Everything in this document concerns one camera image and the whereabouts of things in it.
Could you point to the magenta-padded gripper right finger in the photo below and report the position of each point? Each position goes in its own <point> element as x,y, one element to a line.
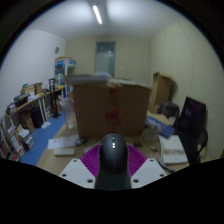
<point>148,172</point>

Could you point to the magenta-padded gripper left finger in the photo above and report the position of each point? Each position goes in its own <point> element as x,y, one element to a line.
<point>78,173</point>

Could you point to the black computer mouse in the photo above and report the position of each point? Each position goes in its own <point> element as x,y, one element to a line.
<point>113,160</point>

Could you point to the black pen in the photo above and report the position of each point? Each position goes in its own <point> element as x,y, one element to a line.
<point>165,166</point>

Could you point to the small black gadget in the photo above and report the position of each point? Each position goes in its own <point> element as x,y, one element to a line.
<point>80,141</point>

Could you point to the white notebook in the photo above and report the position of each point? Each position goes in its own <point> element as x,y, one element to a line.
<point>172,150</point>

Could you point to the white paper sheet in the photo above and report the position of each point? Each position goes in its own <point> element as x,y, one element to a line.
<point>61,142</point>

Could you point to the blue flat book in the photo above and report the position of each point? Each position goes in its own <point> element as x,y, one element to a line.
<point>160,127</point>

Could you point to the clear plastic jar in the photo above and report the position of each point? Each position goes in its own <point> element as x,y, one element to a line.
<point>69,115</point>

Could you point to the black chair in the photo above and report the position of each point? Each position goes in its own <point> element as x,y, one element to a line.
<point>169,109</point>

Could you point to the large brown cardboard box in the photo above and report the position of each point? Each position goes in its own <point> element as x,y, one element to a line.
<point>100,110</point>

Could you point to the black laptop screen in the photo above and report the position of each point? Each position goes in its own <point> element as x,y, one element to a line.
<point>191,116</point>

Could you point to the low shelf unit with books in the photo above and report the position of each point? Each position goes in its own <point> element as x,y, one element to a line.
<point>15,140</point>

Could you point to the black floor stand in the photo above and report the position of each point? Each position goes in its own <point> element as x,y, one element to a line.
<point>53,98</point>

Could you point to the open empty cardboard box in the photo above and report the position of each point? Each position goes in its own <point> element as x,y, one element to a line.
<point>162,89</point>

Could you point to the cluttered wooden side desk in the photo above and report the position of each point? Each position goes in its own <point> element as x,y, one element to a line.
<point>30,100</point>

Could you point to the blue glass display cabinet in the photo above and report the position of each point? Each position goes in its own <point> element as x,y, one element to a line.
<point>65,71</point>

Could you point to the grey door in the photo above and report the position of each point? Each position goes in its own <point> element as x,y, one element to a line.
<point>105,58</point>

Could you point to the ceiling tube light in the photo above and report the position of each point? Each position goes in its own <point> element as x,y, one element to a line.
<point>97,14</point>

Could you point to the round wall fixture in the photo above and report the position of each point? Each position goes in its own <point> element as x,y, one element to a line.
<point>57,50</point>

